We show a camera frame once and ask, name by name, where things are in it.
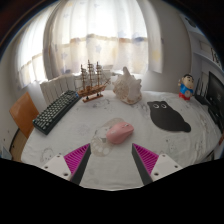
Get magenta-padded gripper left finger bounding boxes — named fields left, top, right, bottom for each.
left=41, top=143, right=92, bottom=186

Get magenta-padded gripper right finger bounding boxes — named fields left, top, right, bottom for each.
left=131, top=143, right=184, bottom=186

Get pink computer mouse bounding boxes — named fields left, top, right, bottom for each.
left=105, top=121, right=135, bottom=145

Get black cat-shaped mouse pad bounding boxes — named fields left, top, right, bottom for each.
left=146, top=100, right=192, bottom=133

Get white printed tablecloth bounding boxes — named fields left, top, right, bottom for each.
left=20, top=89, right=224, bottom=192

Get black mechanical keyboard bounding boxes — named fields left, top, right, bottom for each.
left=32, top=89, right=82, bottom=136

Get orange wooden chair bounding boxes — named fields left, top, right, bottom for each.
left=8, top=92, right=40, bottom=163

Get wooden model sailing ship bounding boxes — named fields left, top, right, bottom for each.
left=75, top=59, right=111, bottom=104

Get white radiator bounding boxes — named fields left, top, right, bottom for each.
left=39, top=69, right=114, bottom=106

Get large white conch shell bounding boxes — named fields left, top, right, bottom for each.
left=112, top=66, right=143, bottom=106

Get cartoon boy figurine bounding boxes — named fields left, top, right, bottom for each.
left=177, top=73, right=196, bottom=102

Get black router with antennas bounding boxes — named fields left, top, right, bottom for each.
left=194, top=77, right=211, bottom=106

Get black computer monitor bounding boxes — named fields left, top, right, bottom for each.
left=205, top=70, right=224, bottom=125

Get sheer white star-print curtain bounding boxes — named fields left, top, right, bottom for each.
left=16, top=0, right=164, bottom=89

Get white wall shelf unit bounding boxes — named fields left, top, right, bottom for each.
left=186, top=13, right=224, bottom=78

